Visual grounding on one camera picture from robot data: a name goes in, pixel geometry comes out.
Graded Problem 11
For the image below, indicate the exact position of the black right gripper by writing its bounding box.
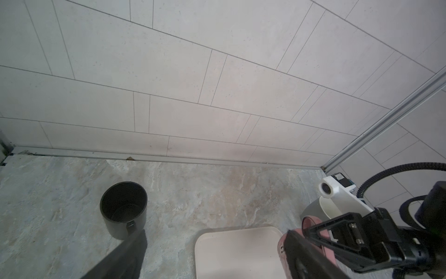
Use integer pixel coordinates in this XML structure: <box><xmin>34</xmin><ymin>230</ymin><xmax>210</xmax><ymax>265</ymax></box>
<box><xmin>302</xmin><ymin>209</ymin><xmax>446</xmax><ymax>274</ymax></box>

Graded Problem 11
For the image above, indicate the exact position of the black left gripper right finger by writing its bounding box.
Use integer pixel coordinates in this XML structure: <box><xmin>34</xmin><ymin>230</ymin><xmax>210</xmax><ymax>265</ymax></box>
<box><xmin>283</xmin><ymin>229</ymin><xmax>348</xmax><ymax>279</ymax></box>

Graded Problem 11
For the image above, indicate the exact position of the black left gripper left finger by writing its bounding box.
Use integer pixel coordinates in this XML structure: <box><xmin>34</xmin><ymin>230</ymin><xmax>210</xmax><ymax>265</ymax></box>
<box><xmin>82</xmin><ymin>230</ymin><xmax>148</xmax><ymax>279</ymax></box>

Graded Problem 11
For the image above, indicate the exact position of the pink cartoon mug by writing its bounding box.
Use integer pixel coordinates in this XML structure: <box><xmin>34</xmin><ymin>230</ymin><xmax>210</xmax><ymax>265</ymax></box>
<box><xmin>277</xmin><ymin>216</ymin><xmax>344</xmax><ymax>279</ymax></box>

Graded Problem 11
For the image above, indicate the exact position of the grey mug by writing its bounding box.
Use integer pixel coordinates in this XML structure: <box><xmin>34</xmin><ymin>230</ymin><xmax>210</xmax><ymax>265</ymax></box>
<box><xmin>300</xmin><ymin>196</ymin><xmax>342</xmax><ymax>222</ymax></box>

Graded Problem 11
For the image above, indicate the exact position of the black mug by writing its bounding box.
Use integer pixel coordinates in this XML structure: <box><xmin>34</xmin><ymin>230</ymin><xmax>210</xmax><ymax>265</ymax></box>
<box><xmin>99</xmin><ymin>181</ymin><xmax>148</xmax><ymax>240</ymax></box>

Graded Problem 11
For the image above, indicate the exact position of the beige plastic tray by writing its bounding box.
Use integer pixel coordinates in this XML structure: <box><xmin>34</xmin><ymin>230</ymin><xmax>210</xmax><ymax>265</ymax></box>
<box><xmin>195</xmin><ymin>227</ymin><xmax>286</xmax><ymax>279</ymax></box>

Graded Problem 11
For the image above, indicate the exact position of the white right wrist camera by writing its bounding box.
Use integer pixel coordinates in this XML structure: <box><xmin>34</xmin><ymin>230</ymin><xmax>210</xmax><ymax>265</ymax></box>
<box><xmin>317</xmin><ymin>173</ymin><xmax>374</xmax><ymax>219</ymax></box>

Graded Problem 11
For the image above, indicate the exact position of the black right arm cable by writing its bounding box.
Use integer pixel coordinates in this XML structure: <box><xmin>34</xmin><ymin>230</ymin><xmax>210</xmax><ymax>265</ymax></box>
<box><xmin>356</xmin><ymin>162</ymin><xmax>446</xmax><ymax>199</ymax></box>

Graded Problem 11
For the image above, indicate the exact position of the aluminium corner post right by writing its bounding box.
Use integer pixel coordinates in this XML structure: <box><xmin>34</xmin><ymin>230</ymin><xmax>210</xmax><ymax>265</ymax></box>
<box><xmin>321</xmin><ymin>67</ymin><xmax>446</xmax><ymax>172</ymax></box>

